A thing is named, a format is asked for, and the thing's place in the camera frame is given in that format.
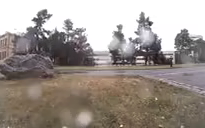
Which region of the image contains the green grass strip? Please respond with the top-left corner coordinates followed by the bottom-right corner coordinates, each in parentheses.
top-left (53, 62), bottom-right (205, 72)

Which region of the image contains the group of dark trees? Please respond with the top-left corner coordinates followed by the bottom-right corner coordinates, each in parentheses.
top-left (23, 8), bottom-right (96, 67)

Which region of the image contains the dry grass ground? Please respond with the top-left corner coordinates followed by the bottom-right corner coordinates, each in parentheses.
top-left (0, 73), bottom-right (205, 128)

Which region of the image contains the group of tall trees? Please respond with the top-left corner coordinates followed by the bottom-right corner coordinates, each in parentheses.
top-left (108, 11), bottom-right (168, 66)

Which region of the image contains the large grey boulder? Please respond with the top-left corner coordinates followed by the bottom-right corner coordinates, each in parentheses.
top-left (0, 53), bottom-right (56, 80)

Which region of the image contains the tree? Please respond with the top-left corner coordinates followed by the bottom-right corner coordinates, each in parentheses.
top-left (173, 28), bottom-right (194, 64)

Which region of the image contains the cobblestone kerb strip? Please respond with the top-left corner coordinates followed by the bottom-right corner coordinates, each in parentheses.
top-left (139, 75), bottom-right (205, 100)

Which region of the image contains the grey asphalt road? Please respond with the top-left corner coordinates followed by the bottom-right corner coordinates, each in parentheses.
top-left (55, 65), bottom-right (205, 92)

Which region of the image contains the overgrown building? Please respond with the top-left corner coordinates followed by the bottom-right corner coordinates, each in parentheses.
top-left (174, 34), bottom-right (205, 64)

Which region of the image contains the tan building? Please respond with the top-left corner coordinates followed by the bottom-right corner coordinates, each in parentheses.
top-left (0, 31), bottom-right (18, 64)

